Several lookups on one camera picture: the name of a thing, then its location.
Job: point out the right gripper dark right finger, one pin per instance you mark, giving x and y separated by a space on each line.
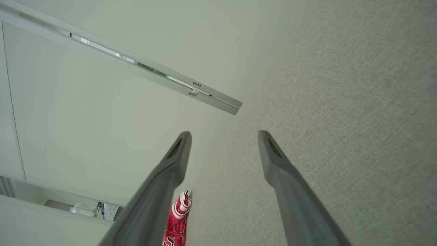
297 205

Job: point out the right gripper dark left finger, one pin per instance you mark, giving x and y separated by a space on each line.
150 198

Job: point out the red shirt with white sleeves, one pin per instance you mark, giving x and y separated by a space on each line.
177 222

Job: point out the white box on shelf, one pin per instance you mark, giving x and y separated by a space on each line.
82 210

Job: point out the aluminium ceiling rail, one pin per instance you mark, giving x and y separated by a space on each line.
143 66

